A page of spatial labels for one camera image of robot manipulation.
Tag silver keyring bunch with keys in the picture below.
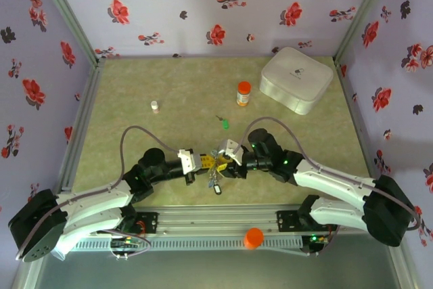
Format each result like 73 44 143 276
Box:
204 148 221 188

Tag orange-lid pill bottle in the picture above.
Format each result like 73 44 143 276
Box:
236 81 252 107

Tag orange plastic cylinder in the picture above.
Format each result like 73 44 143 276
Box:
243 227 265 251

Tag left controller circuit board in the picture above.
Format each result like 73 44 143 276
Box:
110 238 143 250

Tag controller circuit board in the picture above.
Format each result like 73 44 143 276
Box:
110 238 143 250
308 234 332 248

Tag white zip case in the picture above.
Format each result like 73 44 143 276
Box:
259 47 334 116

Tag right controller circuit board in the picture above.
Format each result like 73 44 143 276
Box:
308 234 332 248

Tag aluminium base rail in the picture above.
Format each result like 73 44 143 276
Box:
133 204 339 236

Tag white slotted cable duct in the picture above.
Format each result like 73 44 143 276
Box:
72 234 304 252

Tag aluminium frame floor rail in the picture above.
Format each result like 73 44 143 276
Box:
56 58 106 202
333 58 388 190

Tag aluminium frame post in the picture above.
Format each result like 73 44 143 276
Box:
32 0 104 65
334 0 396 63

